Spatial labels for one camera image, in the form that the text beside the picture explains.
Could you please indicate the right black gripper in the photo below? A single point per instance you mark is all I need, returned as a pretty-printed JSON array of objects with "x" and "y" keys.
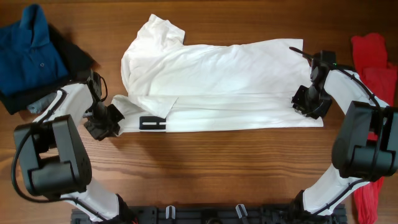
[{"x": 298, "y": 105}]

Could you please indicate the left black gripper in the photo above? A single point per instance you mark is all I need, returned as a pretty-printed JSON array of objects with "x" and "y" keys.
[{"x": 96, "y": 132}]

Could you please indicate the white printed t-shirt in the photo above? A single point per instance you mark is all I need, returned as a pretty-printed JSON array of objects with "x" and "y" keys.
[{"x": 194, "y": 88}]

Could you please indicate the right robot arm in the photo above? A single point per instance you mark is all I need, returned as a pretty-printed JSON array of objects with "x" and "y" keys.
[{"x": 365, "y": 148}]

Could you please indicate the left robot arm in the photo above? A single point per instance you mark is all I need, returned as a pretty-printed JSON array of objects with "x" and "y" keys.
[{"x": 51, "y": 163}]

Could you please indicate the grey folded shirt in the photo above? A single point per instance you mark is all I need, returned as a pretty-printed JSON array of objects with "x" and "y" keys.
[{"x": 40, "y": 105}]

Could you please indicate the black folded shirt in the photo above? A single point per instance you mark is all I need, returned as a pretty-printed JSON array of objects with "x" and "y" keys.
[{"x": 75, "y": 59}]

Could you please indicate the red t-shirt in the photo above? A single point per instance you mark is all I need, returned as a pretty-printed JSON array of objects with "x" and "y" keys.
[{"x": 380, "y": 76}]

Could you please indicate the blue folded polo shirt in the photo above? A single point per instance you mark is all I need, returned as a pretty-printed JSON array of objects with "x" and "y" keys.
[{"x": 28, "y": 57}]

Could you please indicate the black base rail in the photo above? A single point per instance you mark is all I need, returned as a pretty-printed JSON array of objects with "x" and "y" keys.
[{"x": 266, "y": 214}]

